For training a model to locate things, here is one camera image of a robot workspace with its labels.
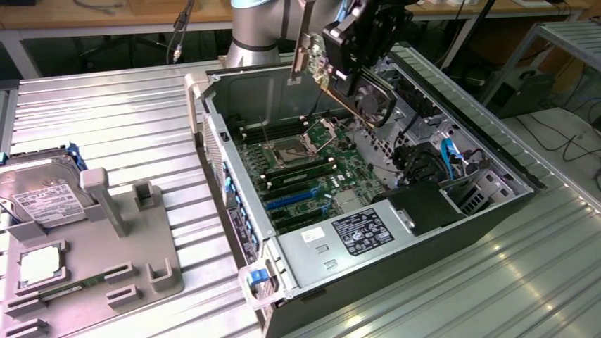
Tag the green motherboard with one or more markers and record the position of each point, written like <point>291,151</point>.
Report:
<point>347,176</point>

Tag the open PC case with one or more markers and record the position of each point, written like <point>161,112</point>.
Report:
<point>376,281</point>

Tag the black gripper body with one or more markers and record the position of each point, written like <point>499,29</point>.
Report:
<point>380,28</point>

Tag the metal slat side table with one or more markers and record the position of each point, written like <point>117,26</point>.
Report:
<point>573,38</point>

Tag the silver CPU chip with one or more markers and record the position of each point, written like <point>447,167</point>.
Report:
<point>40,264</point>

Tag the grey parts rack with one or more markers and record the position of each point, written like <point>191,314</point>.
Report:
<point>93,253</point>

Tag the green RAM stick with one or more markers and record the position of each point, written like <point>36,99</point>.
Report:
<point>63,290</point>

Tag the metal socket cover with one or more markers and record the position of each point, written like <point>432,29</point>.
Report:
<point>324,132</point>

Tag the black plastic shroud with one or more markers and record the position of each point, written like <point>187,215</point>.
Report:
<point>423,207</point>

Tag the silver disk bay cage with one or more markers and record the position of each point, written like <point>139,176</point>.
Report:
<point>380,148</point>

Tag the graphics card with black fan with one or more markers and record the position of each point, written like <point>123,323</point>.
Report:
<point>373,100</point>

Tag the blue expansion slot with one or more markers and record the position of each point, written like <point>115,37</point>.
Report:
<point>288,201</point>

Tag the blue disk carrier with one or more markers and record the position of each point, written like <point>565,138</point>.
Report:
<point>75,158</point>

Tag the wooden desk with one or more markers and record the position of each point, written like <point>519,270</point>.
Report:
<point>71,17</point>

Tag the blue slot retention clip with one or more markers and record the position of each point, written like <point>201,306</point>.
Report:
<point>243,214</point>
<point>229,184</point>
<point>249,228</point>
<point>237,201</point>
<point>255,242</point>

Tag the silver hard disk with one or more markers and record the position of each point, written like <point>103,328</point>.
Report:
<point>41,190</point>

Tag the blue case latch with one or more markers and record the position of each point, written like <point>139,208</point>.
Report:
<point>256,276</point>

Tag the CPU socket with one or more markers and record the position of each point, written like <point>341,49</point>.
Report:
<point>287,153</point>

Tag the black box under desk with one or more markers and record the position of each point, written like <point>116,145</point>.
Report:
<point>525,95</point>

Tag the grey power supply unit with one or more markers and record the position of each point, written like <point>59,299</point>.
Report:
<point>305,260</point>

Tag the RAM stick with white label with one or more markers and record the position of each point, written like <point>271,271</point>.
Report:
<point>300,176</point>

